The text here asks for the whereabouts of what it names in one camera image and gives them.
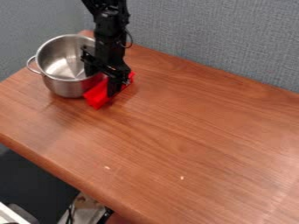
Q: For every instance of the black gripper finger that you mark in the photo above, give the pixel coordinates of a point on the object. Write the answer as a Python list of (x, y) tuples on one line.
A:
[(90, 68), (114, 86)]

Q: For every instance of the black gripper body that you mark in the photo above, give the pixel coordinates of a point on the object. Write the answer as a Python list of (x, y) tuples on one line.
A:
[(116, 71)]

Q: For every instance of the white table leg frame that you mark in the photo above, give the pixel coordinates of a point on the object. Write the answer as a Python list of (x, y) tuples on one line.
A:
[(86, 211)]

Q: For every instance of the stainless steel pot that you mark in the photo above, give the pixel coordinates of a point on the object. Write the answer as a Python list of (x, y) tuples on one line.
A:
[(57, 62)]

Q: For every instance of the white object at corner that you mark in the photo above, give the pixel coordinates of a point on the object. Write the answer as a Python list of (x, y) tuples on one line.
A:
[(13, 215)]

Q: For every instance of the red block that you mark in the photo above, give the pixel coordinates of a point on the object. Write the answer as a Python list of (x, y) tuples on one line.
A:
[(97, 96)]

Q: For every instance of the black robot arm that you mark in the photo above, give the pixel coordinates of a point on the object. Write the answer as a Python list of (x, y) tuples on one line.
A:
[(105, 57)]

